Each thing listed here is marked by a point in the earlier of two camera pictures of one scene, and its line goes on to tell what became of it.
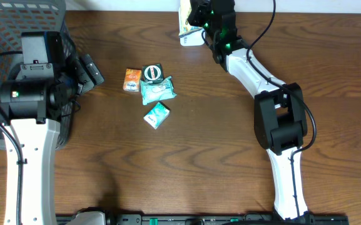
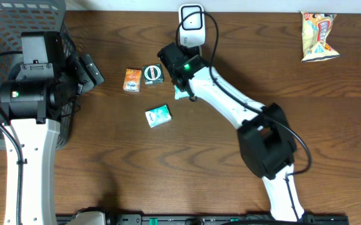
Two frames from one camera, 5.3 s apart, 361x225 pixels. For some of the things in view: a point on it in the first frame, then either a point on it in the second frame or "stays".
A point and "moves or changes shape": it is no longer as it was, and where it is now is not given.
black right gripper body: x=199 y=15 to x=182 y=89
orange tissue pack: x=132 y=80 stays
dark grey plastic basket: x=1 y=24 stays
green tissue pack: x=157 y=115 moves or changes shape
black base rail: x=224 y=219 stays
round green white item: x=152 y=74 stays
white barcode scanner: x=192 y=36 stays
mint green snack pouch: x=155 y=92 to x=178 y=94
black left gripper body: x=90 y=72 stays
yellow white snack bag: x=185 y=9 to x=315 y=27
